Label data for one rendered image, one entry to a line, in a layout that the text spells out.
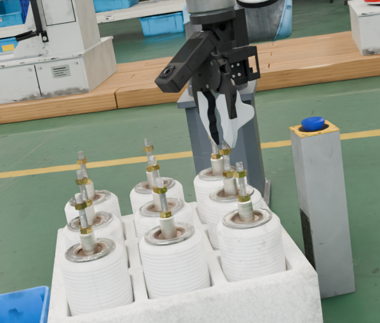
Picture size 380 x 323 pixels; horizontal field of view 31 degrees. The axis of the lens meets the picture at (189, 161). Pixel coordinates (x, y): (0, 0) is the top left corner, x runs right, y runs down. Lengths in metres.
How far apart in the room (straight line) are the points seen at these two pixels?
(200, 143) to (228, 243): 0.72
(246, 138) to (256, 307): 0.75
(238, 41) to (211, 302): 0.40
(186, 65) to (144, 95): 2.14
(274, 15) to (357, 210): 0.50
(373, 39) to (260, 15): 1.56
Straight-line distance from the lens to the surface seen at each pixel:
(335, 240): 1.28
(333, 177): 1.24
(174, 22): 5.87
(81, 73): 3.31
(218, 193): 1.16
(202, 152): 1.72
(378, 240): 1.53
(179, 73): 1.04
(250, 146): 1.71
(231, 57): 1.08
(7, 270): 1.71
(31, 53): 3.55
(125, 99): 3.20
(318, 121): 1.22
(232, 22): 1.10
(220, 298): 1.00
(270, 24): 1.65
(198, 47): 1.06
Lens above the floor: 0.65
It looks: 17 degrees down
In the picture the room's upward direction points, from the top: 10 degrees counter-clockwise
